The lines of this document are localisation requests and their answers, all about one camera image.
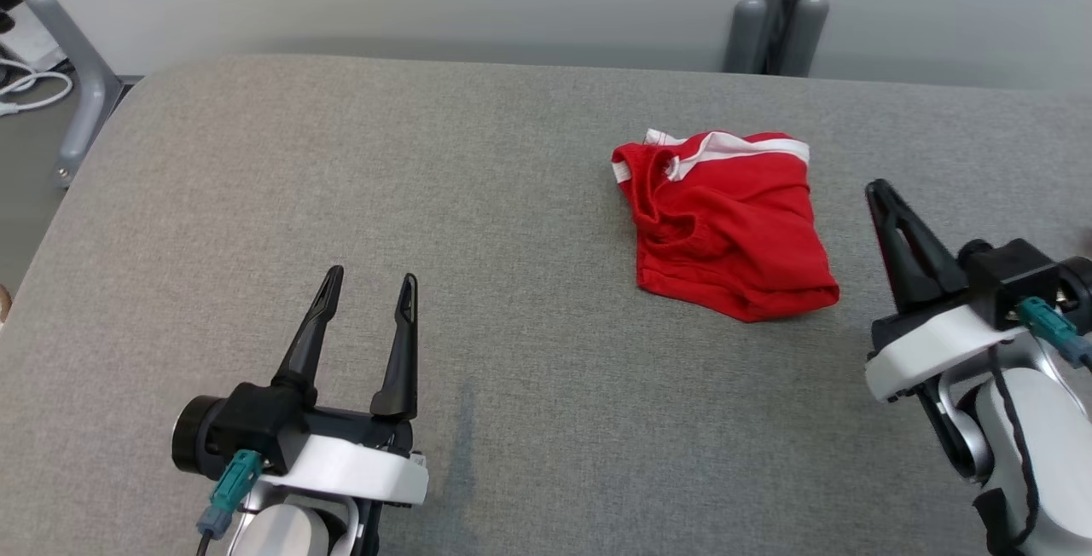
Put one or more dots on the red white shorts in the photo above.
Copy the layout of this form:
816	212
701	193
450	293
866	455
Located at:
751	240

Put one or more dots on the grey grooved partition post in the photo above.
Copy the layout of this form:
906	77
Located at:
781	10

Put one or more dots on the square white power strip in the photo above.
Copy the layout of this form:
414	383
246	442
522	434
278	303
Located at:
34	40

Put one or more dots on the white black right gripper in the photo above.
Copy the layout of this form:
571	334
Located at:
930	347

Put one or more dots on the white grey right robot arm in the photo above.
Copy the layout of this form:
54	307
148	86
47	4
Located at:
1049	454

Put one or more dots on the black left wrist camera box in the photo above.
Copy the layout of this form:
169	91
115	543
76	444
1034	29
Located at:
247	428

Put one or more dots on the grey partition leg with foot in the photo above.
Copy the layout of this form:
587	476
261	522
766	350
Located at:
81	87

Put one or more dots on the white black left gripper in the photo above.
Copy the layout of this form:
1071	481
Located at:
358	471

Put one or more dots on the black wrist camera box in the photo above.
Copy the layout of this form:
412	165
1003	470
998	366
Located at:
1011	275
247	428

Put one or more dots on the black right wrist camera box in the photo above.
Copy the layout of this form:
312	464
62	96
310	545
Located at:
1011	275

